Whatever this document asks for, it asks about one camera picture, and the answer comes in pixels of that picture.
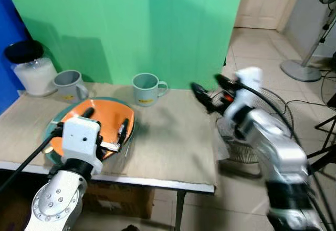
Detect blue panel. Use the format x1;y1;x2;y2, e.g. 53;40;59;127
0;0;28;114

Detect plain grey mug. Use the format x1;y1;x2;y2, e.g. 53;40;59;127
52;70;90;103

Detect black metal stand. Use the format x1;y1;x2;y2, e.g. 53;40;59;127
306;92;336;175

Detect brown cardboard box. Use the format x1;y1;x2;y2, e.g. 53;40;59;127
83;181;156;221

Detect clear jar with black lid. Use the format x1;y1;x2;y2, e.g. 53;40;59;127
4;39;58;97

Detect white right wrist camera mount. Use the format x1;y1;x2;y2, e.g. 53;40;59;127
233;67;264;107

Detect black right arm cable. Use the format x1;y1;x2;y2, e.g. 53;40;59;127
225;80;336;231

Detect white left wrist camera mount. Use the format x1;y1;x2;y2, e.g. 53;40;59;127
61;117;104;175

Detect cream panelled door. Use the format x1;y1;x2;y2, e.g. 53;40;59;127
234;0;298;31

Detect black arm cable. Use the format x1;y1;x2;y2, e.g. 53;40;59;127
0;129;65;193
225;80;336;231

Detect beige tablecloth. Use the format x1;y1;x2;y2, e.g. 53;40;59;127
0;81;225;187

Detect green backdrop screen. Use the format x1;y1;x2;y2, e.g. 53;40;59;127
3;0;247;90

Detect black floor cable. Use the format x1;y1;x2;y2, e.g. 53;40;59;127
286;99;327;133

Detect wire cage floor fan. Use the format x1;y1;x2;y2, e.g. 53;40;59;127
213;87;295;165

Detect orange plate with teal rim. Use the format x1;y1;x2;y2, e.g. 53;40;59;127
43;97;137;164

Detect white metal table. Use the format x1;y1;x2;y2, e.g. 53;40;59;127
0;160;217;231

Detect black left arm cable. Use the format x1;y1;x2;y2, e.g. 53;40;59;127
0;129;65;193

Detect grey pedestal fan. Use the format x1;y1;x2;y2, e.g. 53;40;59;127
279;0;336;83

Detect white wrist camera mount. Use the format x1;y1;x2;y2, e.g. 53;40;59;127
61;117;104;175
233;67;264;107

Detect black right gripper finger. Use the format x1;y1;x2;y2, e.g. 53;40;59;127
214;73;237;91
191;82;211;112

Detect grey mug with yellow label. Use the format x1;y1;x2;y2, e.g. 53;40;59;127
131;72;170;107

